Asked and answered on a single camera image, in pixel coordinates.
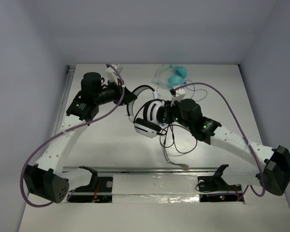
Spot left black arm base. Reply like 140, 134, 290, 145
67, 176, 113, 203

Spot purple cable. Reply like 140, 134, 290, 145
171, 82, 266, 196
19, 63, 125, 207

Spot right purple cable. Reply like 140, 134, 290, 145
171, 82, 266, 196

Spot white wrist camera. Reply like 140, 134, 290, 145
106, 64, 123, 83
170, 86, 186, 106

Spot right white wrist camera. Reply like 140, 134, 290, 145
170, 86, 186, 106

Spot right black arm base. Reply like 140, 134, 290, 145
195, 176, 244, 203

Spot aluminium rail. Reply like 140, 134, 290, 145
62, 166, 223, 175

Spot teal headphones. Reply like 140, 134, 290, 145
151, 64, 188, 89

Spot black and white headphones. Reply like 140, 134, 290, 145
127, 85, 167, 138

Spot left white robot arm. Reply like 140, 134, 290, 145
20, 72, 137, 204

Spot black headphone cable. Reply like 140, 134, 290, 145
159, 122, 199, 169

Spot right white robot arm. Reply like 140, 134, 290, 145
165, 99, 290, 196

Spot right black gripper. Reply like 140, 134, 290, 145
158, 97, 193, 130

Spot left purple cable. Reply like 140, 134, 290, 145
19, 63, 125, 207

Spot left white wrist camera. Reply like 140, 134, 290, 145
106, 64, 123, 83

